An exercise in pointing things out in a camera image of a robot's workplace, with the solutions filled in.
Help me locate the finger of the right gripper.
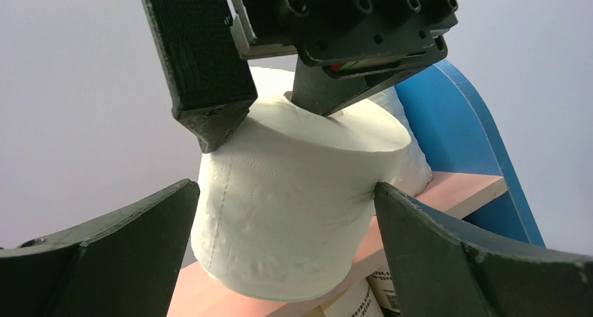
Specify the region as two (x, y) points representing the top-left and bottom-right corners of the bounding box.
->
(141, 0), (257, 153)

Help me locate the white roll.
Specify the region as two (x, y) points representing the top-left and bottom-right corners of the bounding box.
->
(250, 66), (433, 196)
(191, 94), (410, 302)

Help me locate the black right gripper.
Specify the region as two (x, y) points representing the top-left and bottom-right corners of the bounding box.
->
(230, 0), (459, 116)

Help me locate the brown paper roll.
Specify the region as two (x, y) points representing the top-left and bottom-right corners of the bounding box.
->
(366, 265), (401, 316)
(321, 279), (384, 317)

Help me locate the blue shelf with coloured boards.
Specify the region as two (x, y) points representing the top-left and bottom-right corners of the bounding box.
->
(168, 60), (543, 317)

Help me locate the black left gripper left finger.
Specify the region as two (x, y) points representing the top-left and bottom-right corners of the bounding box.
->
(1, 179), (199, 316)

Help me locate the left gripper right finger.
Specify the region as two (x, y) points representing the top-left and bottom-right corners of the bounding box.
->
(374, 182), (592, 316)

